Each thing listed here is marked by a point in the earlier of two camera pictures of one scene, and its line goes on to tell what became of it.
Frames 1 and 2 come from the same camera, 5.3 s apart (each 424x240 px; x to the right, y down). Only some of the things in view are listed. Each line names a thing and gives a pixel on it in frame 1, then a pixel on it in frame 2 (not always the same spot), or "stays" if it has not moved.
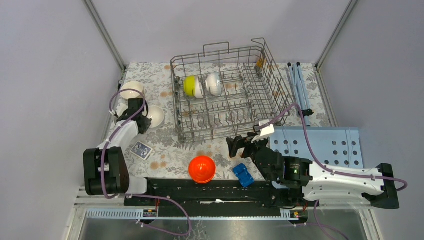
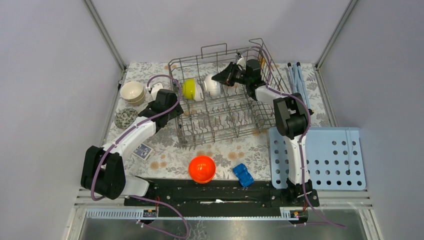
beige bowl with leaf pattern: x=132 y=94 stays
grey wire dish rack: x=220 y=92 stays
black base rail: x=215 y=193 stays
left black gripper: x=147 y=123 -> x=176 y=111
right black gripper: x=239 y=141 -> x=226 y=76
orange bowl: x=202 y=169 stays
